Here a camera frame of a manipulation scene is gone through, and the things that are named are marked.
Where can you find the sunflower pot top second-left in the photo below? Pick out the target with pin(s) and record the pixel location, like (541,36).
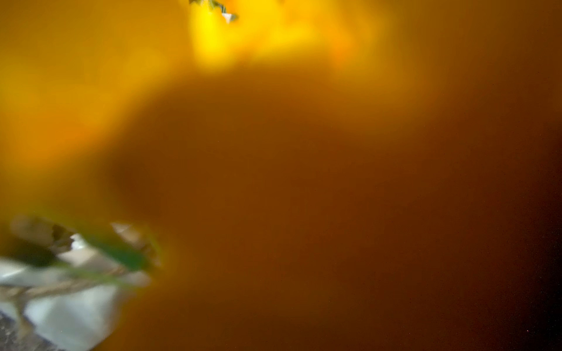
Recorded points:
(320,175)

